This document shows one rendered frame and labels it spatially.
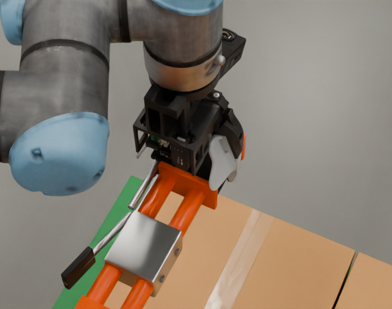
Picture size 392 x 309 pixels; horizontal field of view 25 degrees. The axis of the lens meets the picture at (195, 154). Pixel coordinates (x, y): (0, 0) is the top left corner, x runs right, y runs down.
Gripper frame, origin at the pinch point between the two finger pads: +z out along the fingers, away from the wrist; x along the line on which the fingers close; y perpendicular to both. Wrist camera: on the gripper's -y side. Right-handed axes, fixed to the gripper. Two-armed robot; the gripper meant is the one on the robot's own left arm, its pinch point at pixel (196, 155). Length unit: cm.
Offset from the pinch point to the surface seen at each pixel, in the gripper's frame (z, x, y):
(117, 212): 120, -45, -41
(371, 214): 121, 16, -70
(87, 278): 120, -43, -21
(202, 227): 66, -10, -22
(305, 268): 66, 11, -23
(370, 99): 121, 2, -106
